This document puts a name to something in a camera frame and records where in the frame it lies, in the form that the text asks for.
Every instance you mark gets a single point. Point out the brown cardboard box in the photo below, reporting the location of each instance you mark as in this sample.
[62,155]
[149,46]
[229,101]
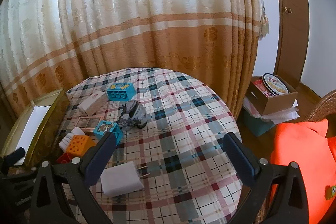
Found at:
[269,105]

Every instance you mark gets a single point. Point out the pink framed makeup palette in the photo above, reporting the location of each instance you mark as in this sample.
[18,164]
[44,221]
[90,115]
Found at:
[88,124]

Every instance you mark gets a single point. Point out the brown wooden door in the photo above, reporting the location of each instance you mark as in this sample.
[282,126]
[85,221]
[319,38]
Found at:
[293,40]

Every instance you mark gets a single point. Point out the wicker chair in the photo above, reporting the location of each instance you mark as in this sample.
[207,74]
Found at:
[325,107]

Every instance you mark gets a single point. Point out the blue bear toy brick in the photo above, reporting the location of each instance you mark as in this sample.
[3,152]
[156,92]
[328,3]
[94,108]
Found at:
[104,127]

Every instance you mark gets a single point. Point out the orange toy cube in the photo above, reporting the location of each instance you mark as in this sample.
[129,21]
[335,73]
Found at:
[79,145]

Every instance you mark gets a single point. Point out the grey black rock toy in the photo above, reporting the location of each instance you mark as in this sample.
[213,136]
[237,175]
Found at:
[133,115]

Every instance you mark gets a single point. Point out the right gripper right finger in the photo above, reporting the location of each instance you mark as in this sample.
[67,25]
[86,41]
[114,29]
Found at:
[243,160]

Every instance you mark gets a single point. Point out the plaid tablecloth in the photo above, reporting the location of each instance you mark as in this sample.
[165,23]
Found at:
[186,175]

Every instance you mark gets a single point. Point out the white power adapter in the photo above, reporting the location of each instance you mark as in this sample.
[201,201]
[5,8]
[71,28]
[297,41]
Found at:
[122,179]

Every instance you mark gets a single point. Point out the stack of white papers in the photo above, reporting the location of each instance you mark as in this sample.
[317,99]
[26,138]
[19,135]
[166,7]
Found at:
[277,118]

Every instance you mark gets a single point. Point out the red toy brick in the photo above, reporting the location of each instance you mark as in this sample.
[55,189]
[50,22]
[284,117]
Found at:
[65,158]

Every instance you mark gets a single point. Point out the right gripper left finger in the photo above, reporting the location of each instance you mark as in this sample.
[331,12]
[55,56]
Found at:
[96,158]

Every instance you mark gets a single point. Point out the cream and tan curtain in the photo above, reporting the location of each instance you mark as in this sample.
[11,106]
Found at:
[53,44]

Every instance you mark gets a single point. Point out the white rectangular carton box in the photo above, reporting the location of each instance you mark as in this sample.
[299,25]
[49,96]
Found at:
[93,103]

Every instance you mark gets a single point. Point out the round cookie tin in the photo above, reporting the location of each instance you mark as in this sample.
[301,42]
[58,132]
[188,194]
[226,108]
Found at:
[274,84]

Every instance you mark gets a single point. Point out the long blue toy brick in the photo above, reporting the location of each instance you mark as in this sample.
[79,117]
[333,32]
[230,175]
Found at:
[121,92]

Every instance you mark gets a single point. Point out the gold metal tin tray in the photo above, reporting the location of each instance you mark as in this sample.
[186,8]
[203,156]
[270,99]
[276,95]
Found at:
[36,130]

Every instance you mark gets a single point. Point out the dark green storage box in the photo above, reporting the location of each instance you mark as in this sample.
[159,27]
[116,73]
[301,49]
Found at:
[256,126]

